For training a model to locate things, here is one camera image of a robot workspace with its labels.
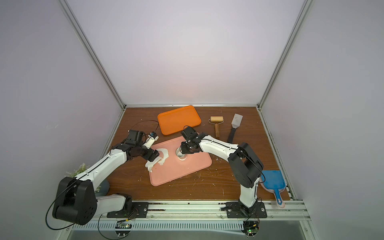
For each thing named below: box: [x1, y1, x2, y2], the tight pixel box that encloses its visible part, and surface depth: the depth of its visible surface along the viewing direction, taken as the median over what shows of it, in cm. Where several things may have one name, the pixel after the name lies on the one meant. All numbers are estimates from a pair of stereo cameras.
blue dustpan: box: [260, 170, 286, 208], surface depth 79 cm
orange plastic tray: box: [157, 105, 202, 136], surface depth 115 cm
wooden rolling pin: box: [208, 116, 225, 139], surface depth 112 cm
